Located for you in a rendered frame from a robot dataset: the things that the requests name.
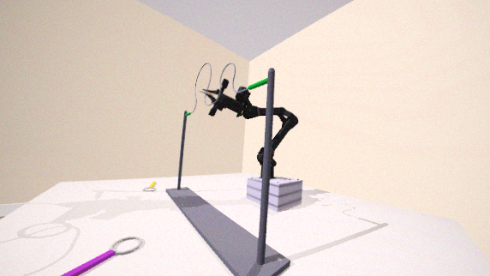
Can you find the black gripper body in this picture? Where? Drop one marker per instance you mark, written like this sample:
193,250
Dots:
229,102

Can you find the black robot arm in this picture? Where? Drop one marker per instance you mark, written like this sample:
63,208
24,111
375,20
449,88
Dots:
239,106

